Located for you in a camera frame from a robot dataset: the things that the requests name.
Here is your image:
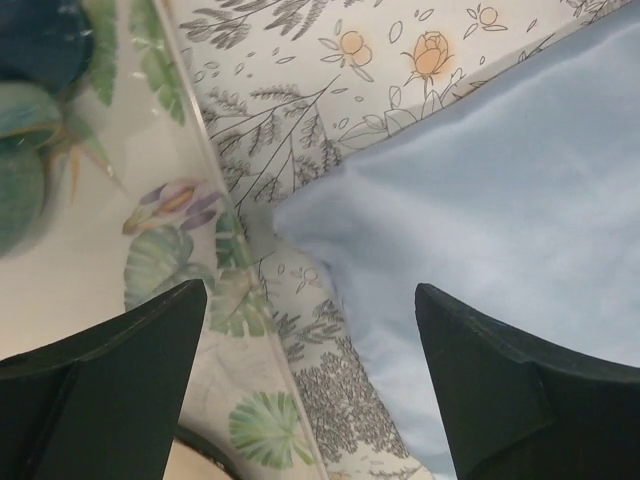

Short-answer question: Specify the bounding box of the dark blue mug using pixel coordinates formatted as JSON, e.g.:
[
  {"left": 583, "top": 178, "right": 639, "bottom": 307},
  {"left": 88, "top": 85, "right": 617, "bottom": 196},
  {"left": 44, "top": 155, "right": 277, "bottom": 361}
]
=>
[{"left": 1, "top": 0, "right": 95, "bottom": 94}]

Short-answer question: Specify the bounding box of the floral tablecloth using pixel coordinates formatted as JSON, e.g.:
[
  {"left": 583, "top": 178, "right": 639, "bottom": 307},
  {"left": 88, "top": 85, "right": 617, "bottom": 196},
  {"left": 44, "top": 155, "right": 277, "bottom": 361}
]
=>
[{"left": 166, "top": 1, "right": 619, "bottom": 479}]

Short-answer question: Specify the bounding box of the teal glazed mug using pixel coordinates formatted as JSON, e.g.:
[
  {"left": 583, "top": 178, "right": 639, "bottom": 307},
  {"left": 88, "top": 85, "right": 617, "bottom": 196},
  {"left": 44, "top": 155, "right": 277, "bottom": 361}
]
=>
[{"left": 1, "top": 81, "right": 63, "bottom": 255}]

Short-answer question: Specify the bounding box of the floral white tray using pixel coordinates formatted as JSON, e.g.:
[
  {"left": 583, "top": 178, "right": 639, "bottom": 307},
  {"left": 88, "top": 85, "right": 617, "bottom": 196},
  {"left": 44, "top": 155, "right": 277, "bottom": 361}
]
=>
[{"left": 1, "top": 1, "right": 327, "bottom": 479}]

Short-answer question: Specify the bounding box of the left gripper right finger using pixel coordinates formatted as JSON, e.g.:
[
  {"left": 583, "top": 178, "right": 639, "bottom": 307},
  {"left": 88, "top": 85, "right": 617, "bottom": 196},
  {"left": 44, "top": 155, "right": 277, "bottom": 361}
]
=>
[{"left": 415, "top": 284, "right": 639, "bottom": 479}]

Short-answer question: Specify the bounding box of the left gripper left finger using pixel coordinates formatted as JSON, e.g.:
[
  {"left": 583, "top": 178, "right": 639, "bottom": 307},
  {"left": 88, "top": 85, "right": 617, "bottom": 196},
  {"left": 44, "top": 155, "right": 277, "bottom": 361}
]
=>
[{"left": 1, "top": 280, "right": 207, "bottom": 479}]

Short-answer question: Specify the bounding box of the light blue cloth napkin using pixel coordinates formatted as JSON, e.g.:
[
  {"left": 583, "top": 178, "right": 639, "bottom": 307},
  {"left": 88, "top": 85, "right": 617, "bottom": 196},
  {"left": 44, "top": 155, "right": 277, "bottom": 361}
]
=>
[{"left": 273, "top": 2, "right": 639, "bottom": 479}]

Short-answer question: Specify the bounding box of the red rimmed plate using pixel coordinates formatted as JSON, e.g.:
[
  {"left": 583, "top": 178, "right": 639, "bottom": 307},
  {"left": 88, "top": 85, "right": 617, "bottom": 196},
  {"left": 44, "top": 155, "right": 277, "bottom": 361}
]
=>
[{"left": 163, "top": 426, "right": 242, "bottom": 480}]

